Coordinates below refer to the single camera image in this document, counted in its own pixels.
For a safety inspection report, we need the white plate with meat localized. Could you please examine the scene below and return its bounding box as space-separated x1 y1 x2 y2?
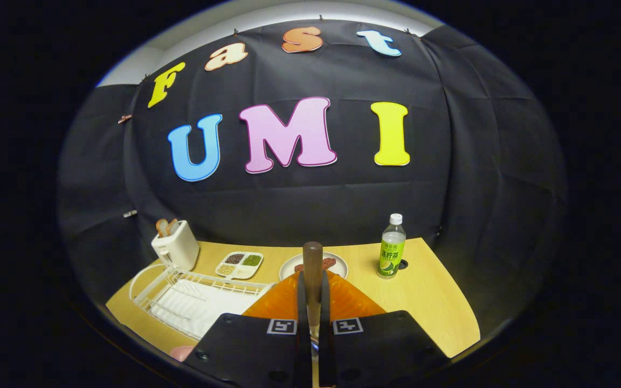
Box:
279 252 349 281

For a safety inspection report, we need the black backdrop cloth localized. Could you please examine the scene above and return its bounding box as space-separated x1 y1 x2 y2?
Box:
57 19 569 324

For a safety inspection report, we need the white divided grain tray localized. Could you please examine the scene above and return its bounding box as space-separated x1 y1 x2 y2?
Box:
215 251 264 280

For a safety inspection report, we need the white wire dish rack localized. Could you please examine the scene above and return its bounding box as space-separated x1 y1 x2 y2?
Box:
129 263 278 341

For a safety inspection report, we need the white toaster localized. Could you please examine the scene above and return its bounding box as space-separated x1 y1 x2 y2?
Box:
151 220 200 271

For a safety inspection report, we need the wooden handle spoon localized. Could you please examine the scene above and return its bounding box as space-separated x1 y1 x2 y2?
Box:
303 241 324 388

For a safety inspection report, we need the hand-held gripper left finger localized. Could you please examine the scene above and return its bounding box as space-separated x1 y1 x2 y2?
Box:
184 269 311 388

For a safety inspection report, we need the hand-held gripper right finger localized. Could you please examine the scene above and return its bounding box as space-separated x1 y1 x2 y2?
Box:
319 269 449 388

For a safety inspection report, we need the green label drink bottle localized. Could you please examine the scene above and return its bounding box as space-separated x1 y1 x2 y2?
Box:
377 213 406 279

